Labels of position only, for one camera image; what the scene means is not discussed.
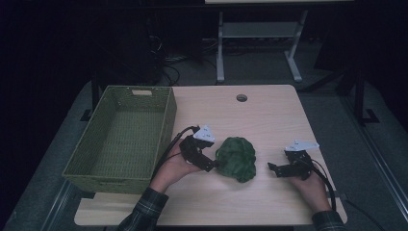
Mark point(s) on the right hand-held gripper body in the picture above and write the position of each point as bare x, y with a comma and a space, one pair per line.
300, 165

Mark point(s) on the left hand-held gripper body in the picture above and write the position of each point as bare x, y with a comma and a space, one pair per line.
192, 150

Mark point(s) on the green fleece pet garment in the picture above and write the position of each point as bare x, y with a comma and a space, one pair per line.
237, 159

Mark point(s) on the green woven basket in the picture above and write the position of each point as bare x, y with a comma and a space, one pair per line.
122, 141

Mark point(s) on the person's left hand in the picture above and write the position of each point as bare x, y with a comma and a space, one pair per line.
171, 173

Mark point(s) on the person's right hand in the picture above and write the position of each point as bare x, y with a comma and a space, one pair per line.
316, 195

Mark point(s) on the grey table edge clip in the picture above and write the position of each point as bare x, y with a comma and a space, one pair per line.
340, 195

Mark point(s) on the black stand leg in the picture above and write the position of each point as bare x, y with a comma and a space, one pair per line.
95, 96
360, 102

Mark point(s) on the white metal stand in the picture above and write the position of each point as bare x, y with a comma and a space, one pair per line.
260, 29

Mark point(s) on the metal floor rail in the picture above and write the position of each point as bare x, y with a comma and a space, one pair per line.
56, 205
381, 160

